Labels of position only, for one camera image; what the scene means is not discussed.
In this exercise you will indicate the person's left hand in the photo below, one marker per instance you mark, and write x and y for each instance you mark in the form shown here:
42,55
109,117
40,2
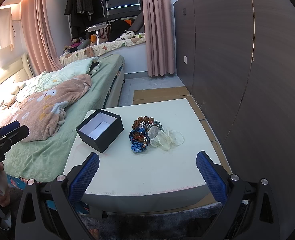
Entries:
4,199

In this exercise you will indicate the white folding drying rack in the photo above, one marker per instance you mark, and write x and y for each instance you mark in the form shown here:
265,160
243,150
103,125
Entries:
101,31

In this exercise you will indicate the pink floral fleece blanket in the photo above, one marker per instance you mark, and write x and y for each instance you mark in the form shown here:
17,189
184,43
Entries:
44,112

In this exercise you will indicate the light green duvet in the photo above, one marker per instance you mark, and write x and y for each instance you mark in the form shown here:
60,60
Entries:
48,80

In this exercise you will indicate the flat brown cardboard sheet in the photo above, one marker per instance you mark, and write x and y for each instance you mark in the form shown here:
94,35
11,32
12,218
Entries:
176,109

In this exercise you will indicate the window bench patterned cushion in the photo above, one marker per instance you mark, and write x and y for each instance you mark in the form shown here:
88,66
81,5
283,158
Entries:
99,49

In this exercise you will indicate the black jewelry box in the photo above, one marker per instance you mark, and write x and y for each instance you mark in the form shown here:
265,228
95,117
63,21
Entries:
100,129

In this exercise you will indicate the green bed with sheet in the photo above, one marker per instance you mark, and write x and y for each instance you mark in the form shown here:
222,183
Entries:
44,160

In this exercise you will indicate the pink curtain right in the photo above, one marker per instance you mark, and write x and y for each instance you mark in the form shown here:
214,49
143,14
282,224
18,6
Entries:
160,46

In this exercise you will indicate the pink curtain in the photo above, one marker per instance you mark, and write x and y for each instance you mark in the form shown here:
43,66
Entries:
160,46
37,36

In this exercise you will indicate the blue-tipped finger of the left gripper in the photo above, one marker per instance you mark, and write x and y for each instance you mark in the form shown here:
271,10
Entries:
9,128

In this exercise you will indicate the white wall socket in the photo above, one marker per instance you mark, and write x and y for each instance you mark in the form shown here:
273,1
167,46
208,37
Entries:
185,59

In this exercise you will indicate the dark wood wardrobe panel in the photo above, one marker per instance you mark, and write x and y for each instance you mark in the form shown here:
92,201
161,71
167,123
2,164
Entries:
241,72

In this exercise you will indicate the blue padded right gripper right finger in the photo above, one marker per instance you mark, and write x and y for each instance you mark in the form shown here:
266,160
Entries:
214,175

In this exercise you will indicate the pink curtain left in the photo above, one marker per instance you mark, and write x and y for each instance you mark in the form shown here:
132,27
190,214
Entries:
37,36

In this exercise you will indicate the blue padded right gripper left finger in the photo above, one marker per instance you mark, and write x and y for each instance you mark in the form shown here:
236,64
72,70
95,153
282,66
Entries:
80,177

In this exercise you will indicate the dark shaggy rug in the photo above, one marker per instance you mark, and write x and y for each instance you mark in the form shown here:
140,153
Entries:
177,225

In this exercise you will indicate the hanging dark clothes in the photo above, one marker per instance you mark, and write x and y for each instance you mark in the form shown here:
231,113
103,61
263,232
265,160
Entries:
83,14

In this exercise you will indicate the hanging beige cloth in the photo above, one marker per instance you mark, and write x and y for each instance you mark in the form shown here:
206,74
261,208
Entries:
6,29

